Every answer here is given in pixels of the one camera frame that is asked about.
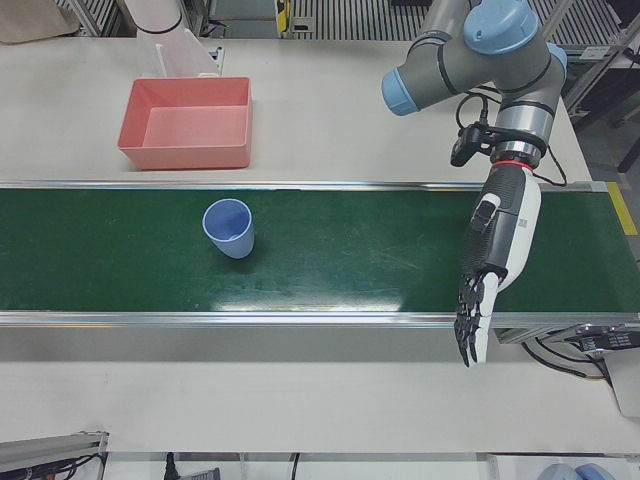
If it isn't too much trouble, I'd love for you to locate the black electronics box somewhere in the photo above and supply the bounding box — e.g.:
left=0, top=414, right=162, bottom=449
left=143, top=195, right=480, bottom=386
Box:
left=574, top=323, right=639, bottom=354

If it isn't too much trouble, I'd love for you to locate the pink plastic box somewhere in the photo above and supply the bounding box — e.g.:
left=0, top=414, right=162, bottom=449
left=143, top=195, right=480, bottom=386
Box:
left=116, top=76, right=254, bottom=172

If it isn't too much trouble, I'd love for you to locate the silver laptop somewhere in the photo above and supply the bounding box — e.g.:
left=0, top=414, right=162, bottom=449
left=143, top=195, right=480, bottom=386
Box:
left=601, top=349, right=640, bottom=419

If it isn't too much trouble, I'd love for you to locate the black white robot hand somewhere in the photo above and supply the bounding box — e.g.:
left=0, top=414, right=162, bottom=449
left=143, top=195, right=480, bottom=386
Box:
left=452, top=164, right=544, bottom=370

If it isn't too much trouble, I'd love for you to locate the green conveyor belt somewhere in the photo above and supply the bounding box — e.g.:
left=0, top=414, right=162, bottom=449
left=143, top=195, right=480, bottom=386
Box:
left=0, top=178, right=640, bottom=346

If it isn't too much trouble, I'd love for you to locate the brown cardboard sheet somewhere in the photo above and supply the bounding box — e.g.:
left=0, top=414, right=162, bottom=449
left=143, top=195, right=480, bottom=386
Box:
left=0, top=0, right=79, bottom=45

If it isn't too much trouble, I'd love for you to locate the white robot mount bracket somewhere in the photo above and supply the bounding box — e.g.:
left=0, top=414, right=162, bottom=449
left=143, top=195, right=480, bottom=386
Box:
left=122, top=0, right=225, bottom=80

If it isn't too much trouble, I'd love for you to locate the yellow black post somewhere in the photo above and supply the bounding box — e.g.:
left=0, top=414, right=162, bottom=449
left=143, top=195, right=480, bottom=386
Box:
left=272, top=0, right=295, bottom=39

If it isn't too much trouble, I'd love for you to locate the ribbed aluminium frame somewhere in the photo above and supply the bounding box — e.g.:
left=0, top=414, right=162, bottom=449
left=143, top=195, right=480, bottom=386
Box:
left=289, top=0, right=436, bottom=40

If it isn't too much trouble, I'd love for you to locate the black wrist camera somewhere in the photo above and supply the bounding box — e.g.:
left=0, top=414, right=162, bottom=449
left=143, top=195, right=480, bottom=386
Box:
left=449, top=124, right=494, bottom=168

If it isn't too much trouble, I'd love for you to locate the blue plastic cup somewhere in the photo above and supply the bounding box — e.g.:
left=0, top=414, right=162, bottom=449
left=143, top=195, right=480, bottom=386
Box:
left=201, top=198, right=256, bottom=260

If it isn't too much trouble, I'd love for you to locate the aluminium extrusion rail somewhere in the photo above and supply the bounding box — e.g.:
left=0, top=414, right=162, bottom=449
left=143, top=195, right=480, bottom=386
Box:
left=0, top=429, right=111, bottom=480

